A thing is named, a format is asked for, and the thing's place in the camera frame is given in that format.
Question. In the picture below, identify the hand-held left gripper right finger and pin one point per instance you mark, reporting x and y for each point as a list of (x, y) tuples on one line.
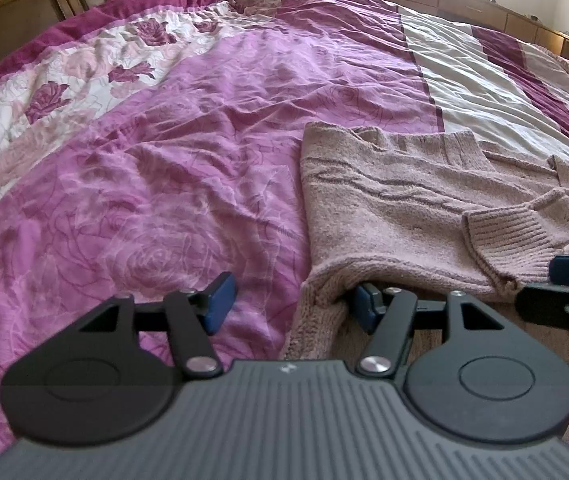
[(366, 307)]

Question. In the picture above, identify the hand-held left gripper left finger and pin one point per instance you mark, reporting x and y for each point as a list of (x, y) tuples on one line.
[(220, 302)]

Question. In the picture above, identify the striped floral bedspread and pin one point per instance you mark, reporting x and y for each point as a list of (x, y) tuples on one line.
[(164, 160)]

